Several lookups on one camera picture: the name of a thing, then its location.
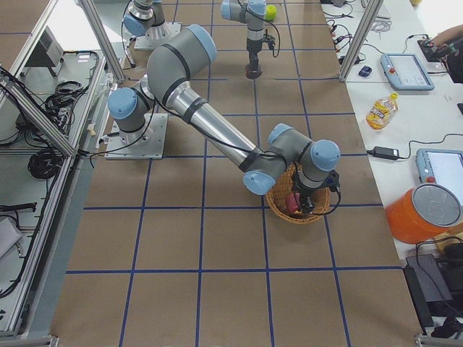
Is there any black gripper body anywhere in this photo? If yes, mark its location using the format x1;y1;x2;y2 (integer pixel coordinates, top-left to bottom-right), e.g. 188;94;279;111
247;30;276;64
292;169;341;213

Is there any dark purple apple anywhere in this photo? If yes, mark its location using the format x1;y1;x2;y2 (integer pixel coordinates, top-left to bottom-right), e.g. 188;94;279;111
245;65;263;80

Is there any red apple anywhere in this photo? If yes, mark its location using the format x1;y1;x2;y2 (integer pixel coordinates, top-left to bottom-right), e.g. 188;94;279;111
285;192;301;214

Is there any green apple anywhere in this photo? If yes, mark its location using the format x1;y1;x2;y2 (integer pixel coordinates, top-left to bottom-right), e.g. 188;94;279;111
265;4;277;21

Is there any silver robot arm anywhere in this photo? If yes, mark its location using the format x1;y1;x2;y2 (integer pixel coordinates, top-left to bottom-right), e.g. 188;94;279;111
122;1;275;80
108;24;341;214

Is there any wicker basket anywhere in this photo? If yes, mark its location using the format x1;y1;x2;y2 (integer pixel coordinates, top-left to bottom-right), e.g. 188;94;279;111
266;164;330;225

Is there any black power adapter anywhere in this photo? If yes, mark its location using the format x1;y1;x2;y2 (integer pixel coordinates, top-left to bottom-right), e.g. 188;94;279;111
367;146;400;160

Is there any dark blue pouch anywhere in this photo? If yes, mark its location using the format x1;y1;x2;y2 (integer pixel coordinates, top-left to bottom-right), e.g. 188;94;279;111
358;65;373;77

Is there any orange drink bottle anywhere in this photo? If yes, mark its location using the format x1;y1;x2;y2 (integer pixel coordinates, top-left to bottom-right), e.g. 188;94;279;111
365;92;399;130

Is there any orange cylindrical container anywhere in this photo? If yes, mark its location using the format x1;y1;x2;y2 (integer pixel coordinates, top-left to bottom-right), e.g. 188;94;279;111
386;184;462;244

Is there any blue teach pendant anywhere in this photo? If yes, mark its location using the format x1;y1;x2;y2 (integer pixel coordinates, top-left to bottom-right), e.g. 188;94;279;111
416;148;462;192
380;53;435;91

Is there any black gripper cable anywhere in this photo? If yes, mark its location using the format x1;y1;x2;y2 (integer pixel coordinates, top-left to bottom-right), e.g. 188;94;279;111
292;162;343;217
238;0;281;58

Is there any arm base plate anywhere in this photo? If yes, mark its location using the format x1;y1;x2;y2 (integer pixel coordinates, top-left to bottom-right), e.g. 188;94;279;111
135;22;182;51
104;113;168;160

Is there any aluminium frame post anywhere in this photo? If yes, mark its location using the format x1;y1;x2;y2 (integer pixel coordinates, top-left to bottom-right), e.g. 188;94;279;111
77;0;125;83
339;0;383;82

